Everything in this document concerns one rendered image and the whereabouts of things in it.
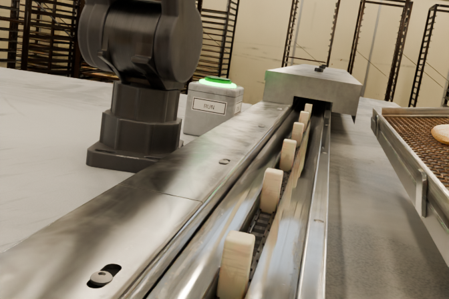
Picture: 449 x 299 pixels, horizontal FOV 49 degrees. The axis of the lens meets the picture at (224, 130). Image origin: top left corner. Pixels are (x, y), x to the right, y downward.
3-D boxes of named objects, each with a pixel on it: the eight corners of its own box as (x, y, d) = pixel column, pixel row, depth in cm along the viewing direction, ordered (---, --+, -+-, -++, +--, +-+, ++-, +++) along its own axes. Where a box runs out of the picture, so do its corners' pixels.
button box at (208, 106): (191, 147, 79) (200, 79, 77) (239, 156, 77) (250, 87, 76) (176, 157, 71) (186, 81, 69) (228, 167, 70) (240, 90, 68)
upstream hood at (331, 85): (301, 80, 214) (304, 61, 212) (342, 87, 210) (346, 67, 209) (259, 108, 93) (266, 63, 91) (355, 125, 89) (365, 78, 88)
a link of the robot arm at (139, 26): (182, 102, 54) (139, 93, 56) (194, 9, 52) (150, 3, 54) (141, 108, 46) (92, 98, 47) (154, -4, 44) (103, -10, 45)
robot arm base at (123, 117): (113, 141, 60) (83, 165, 48) (120, 76, 59) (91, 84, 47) (182, 151, 60) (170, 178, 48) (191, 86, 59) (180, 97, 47)
